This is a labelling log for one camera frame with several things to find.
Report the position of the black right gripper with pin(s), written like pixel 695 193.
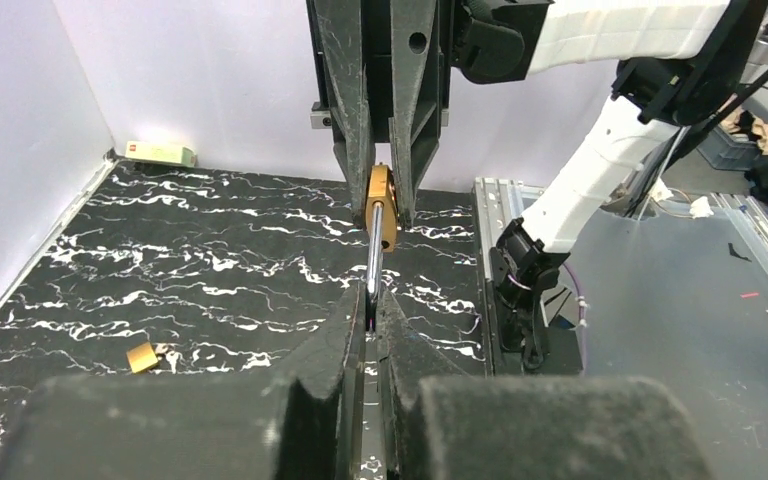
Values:
pixel 385 65

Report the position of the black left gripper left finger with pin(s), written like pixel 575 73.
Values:
pixel 297 419

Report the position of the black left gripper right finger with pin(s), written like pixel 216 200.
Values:
pixel 440 422

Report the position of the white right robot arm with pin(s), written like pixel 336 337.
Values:
pixel 677 64

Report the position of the pale green eraser box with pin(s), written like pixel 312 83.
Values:
pixel 160 153

